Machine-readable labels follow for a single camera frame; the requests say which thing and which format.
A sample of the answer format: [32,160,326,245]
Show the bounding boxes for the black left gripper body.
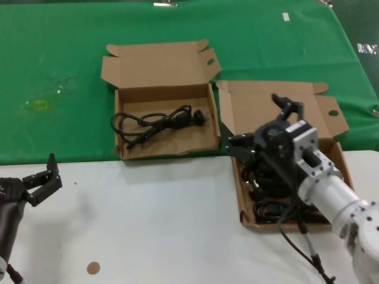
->
[0,176,31,259]

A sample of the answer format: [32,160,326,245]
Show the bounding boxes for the cardboard box with oval hole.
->
[100,39,222,161]

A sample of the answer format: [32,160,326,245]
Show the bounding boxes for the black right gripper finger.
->
[227,134,258,163]
[271,93,305,122]

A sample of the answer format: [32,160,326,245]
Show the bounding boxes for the black power cable tangle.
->
[239,153,332,225]

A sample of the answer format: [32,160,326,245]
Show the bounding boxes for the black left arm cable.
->
[5,263,27,284]

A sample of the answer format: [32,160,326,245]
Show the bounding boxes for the cardboard box with round hole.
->
[216,79,356,234]

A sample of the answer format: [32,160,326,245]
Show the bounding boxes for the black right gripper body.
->
[254,119,306,191]

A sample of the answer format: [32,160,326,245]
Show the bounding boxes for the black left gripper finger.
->
[28,170,64,207]
[22,153,59,189]

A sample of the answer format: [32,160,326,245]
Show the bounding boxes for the silver foil patch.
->
[357,43,379,55]

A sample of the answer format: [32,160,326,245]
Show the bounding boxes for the black power cable with plug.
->
[111,104,210,150]

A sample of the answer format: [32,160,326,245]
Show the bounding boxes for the grey connector right arm cable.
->
[298,212,324,269]

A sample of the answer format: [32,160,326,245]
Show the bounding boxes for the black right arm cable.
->
[277,204,337,284]

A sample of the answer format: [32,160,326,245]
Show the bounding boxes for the green table cloth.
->
[0,0,379,165]

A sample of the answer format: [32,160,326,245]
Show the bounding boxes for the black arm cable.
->
[277,204,337,284]
[5,263,27,284]

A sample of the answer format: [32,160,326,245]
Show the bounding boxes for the clear tape scraps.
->
[44,76,75,96]

